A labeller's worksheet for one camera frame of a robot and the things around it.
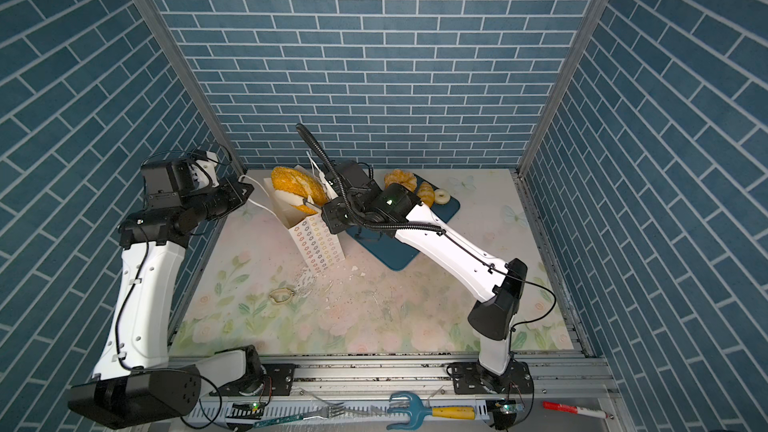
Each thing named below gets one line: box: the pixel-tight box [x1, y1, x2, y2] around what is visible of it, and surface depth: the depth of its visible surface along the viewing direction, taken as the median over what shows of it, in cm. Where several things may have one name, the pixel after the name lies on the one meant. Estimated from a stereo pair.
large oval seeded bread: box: [271, 166, 329, 215], surface depth 77 cm
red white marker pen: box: [542, 401, 608, 419], surface depth 71 cm
